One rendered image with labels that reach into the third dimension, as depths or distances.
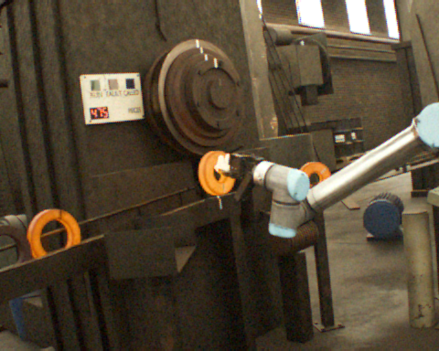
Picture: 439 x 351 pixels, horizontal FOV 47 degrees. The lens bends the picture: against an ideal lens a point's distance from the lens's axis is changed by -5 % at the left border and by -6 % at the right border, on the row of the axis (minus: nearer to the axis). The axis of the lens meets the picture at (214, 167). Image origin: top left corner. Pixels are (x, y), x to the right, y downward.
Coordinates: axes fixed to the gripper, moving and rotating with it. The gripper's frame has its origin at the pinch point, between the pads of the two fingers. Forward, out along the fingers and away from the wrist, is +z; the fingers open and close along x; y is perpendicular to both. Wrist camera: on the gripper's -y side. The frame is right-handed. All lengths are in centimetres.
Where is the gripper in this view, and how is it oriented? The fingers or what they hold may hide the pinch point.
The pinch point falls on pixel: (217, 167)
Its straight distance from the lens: 185.8
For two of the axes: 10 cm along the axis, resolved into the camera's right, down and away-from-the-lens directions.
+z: -7.1, -2.1, 6.7
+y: 0.5, -9.7, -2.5
